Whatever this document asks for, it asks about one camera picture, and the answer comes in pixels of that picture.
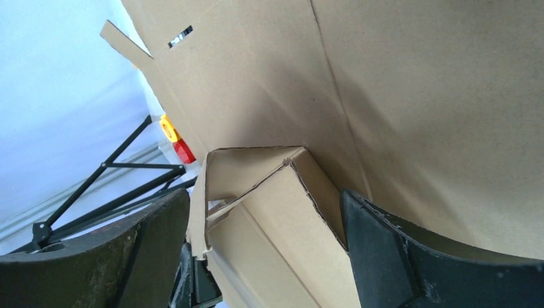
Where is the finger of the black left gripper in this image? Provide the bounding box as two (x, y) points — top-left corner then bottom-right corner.
(169, 242), (223, 308)

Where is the flat cardboard blank underneath left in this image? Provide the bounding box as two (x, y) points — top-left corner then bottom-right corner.
(101, 1), (543, 259)

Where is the large cardboard box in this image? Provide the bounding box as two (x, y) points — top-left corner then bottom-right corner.
(187, 147), (360, 307)

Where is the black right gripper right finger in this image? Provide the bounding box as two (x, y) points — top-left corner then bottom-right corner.
(341, 190), (543, 307)

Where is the small red toy piece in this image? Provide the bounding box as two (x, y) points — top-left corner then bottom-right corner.
(159, 114), (196, 164)

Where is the black tripod stand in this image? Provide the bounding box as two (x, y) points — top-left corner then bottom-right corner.
(8, 114), (198, 255)

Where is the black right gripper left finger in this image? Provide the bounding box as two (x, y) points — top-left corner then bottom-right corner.
(1, 189), (190, 307)

